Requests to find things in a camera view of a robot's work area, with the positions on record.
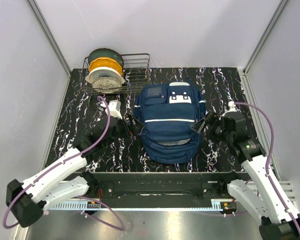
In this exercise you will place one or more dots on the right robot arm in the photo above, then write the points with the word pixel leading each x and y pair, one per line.
pixel 276 215

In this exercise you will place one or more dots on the white plate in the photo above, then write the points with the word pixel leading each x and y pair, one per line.
pixel 100 72

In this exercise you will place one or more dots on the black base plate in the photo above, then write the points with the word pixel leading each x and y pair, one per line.
pixel 161 190

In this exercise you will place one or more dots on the yellow plate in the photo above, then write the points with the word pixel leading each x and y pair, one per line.
pixel 106 62

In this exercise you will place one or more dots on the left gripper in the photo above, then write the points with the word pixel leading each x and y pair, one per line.
pixel 126 127

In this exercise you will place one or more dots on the wire dish rack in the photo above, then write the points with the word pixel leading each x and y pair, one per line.
pixel 136 73

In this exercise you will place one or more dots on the grey speckled plate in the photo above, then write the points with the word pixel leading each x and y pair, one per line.
pixel 106 85

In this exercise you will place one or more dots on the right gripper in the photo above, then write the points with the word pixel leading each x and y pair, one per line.
pixel 199 126

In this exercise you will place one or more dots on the navy blue student backpack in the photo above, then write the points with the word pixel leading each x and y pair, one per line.
pixel 166 113

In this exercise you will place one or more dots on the dark green plate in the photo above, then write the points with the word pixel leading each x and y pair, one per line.
pixel 108 53

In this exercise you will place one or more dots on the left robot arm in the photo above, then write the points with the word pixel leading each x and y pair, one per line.
pixel 27 200

